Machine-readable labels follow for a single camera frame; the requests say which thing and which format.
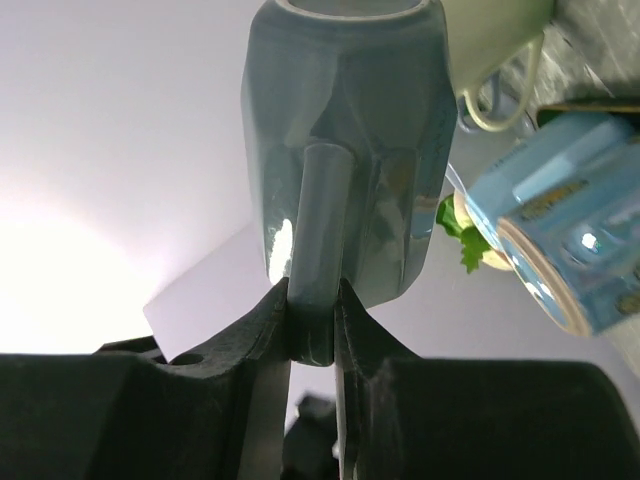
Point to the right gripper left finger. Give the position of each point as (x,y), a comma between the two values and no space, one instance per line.
(215,412)

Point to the pale green mug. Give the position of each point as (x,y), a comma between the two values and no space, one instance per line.
(485,34)

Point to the white toy radish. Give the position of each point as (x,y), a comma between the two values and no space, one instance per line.
(453,217)

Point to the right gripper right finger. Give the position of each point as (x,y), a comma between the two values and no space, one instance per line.
(402,416)

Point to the blue mug tan rim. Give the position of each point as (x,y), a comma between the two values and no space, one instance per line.
(563,207)

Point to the dark grey mug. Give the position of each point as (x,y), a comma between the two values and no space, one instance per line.
(348,115)

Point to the black serving tray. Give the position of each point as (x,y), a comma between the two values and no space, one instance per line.
(627,108)

